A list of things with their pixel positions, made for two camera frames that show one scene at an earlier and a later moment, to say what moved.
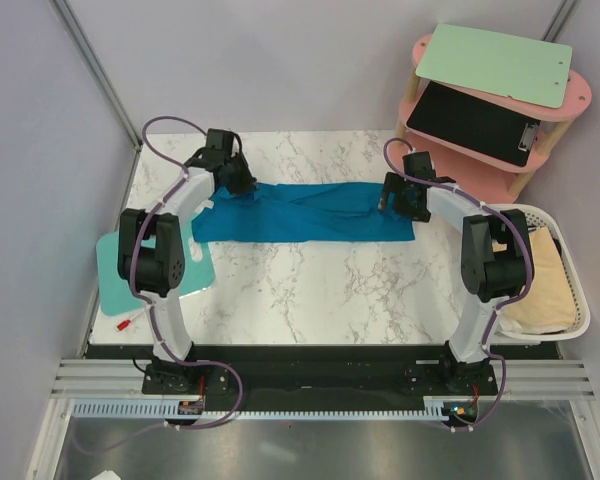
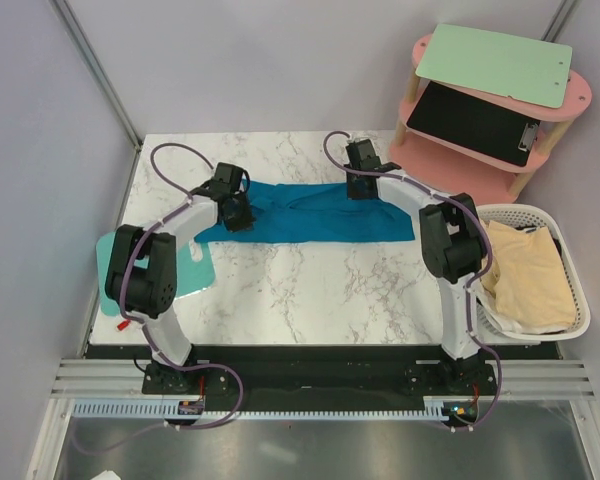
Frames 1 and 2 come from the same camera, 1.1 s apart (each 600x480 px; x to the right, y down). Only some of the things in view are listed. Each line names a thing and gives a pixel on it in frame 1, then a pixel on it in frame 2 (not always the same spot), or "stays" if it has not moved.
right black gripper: [395, 183] to [352, 193]
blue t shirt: [301, 212] stays
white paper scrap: [107, 475] stays
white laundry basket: [543, 216] stays
